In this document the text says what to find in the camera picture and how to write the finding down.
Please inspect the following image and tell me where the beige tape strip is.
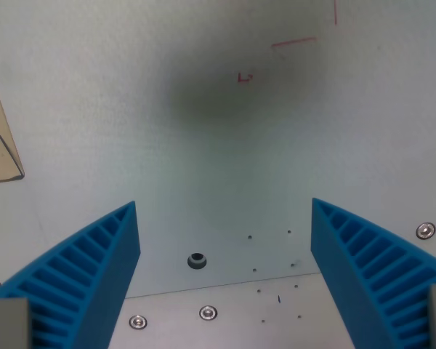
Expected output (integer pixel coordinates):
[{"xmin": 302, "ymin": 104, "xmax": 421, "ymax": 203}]
[{"xmin": 0, "ymin": 57, "xmax": 25, "ymax": 184}]

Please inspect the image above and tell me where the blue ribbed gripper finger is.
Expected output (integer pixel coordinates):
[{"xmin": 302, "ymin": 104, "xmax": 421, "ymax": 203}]
[
  {"xmin": 0, "ymin": 200, "xmax": 142, "ymax": 349},
  {"xmin": 310, "ymin": 197, "xmax": 436, "ymax": 349}
]

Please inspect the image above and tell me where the round grey grommet hole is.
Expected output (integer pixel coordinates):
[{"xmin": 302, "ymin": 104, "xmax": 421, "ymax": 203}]
[{"xmin": 187, "ymin": 252, "xmax": 209, "ymax": 270}]

